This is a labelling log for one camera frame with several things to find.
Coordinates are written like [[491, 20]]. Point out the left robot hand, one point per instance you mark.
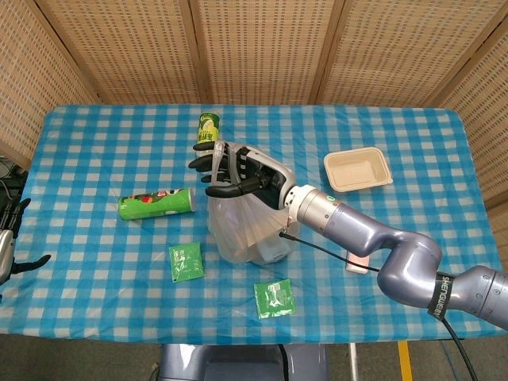
[[8, 246]]

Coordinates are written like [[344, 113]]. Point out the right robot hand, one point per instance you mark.
[[246, 174]]

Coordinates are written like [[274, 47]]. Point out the clear plastic bag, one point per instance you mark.
[[254, 226]]

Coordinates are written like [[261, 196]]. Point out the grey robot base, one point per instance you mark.
[[242, 363]]

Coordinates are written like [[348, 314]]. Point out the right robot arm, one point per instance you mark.
[[397, 246]]

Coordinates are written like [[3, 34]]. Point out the blue checkered tablecloth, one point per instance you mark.
[[99, 158]]

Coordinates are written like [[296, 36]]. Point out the green label drink bottle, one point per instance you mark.
[[208, 129]]

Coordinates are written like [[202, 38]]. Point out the green chips can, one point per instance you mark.
[[156, 203]]

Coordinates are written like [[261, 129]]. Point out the green sachet packet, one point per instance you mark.
[[185, 262], [275, 298]]

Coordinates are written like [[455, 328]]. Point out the beige paper food container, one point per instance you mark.
[[357, 168]]

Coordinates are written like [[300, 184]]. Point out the woven folding screen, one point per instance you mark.
[[262, 47]]

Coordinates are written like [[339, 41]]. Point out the pink card pack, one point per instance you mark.
[[357, 264]]

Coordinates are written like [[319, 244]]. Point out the yellow floor tape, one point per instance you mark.
[[404, 357]]

